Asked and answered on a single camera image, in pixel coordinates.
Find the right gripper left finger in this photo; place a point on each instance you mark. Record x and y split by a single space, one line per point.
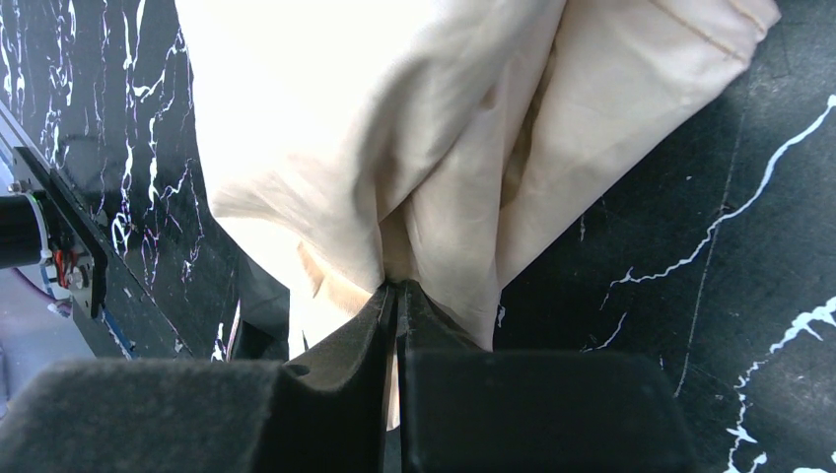
323 411

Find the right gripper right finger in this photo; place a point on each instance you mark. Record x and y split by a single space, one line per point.
464 409

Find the beige folding umbrella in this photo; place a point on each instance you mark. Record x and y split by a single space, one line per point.
345 143

